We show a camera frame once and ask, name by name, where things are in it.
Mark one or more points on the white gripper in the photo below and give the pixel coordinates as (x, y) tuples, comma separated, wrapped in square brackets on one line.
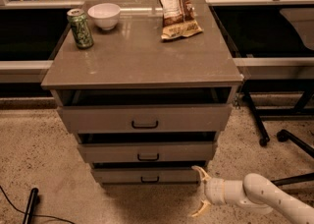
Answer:
[(214, 190)]

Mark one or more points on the grey bottom drawer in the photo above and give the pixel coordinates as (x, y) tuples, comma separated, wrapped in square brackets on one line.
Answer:
[(145, 176)]

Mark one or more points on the grey drawer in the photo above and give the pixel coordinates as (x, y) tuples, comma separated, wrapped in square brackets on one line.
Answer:
[(140, 119), (145, 176), (147, 152)]

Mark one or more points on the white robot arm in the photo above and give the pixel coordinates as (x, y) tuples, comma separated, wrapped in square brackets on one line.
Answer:
[(254, 193)]

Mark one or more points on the grey middle drawer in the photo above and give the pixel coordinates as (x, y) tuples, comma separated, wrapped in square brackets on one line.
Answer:
[(147, 152)]

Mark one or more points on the grey top drawer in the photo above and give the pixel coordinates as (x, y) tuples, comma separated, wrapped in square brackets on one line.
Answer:
[(140, 119)]

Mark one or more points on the grey drawer cabinet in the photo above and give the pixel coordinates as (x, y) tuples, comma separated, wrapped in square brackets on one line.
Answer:
[(131, 65)]

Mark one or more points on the black stand leg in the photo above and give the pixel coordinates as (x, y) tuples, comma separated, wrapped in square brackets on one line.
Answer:
[(31, 205)]

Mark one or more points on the brown chip bag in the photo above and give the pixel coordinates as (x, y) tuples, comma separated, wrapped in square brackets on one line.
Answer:
[(178, 19)]

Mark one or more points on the white bowl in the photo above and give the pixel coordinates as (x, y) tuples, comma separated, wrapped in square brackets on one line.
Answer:
[(105, 15)]

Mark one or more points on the green soda can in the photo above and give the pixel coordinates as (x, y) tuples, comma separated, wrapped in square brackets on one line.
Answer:
[(80, 29)]

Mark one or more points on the black table leg frame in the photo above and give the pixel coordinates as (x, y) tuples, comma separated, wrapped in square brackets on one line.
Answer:
[(298, 110)]

